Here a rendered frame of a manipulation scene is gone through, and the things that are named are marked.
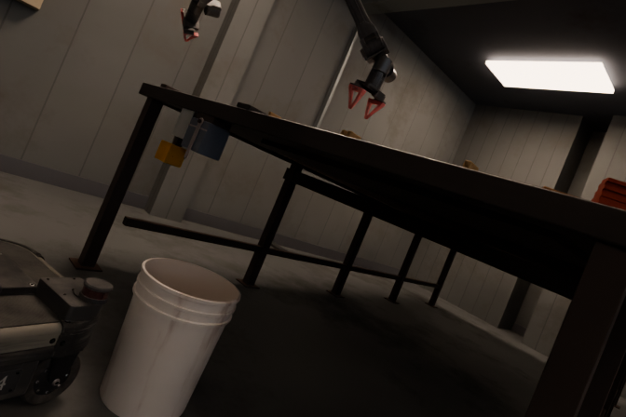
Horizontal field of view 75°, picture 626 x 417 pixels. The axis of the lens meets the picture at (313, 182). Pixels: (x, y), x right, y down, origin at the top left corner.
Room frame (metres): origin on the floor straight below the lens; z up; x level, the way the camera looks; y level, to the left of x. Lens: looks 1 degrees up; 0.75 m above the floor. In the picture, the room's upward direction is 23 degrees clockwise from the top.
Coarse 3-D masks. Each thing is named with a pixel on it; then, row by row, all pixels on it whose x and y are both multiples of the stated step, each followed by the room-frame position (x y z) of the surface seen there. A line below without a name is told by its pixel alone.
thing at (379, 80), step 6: (372, 72) 1.34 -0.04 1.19; (378, 72) 1.33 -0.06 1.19; (366, 78) 1.36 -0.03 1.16; (372, 78) 1.34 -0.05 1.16; (378, 78) 1.33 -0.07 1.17; (384, 78) 1.35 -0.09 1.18; (366, 84) 1.32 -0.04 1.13; (372, 84) 1.34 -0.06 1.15; (378, 84) 1.34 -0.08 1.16; (366, 90) 1.37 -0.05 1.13; (372, 90) 1.35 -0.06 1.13; (378, 90) 1.35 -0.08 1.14
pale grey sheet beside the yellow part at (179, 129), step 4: (184, 108) 1.67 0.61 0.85; (184, 112) 1.66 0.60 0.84; (188, 112) 1.64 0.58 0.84; (192, 112) 1.62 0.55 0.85; (180, 116) 1.67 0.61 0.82; (184, 116) 1.65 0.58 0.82; (188, 116) 1.63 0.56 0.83; (192, 116) 1.61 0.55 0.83; (180, 120) 1.66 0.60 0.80; (184, 120) 1.64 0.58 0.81; (188, 120) 1.62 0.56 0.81; (176, 124) 1.68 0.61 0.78; (180, 124) 1.66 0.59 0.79; (184, 124) 1.63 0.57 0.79; (176, 128) 1.67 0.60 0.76; (180, 128) 1.65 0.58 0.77; (184, 128) 1.62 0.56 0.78; (172, 132) 1.68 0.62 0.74; (176, 132) 1.66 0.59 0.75; (180, 132) 1.64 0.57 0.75; (184, 132) 1.61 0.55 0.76; (176, 136) 1.65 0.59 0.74; (180, 136) 1.63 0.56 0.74
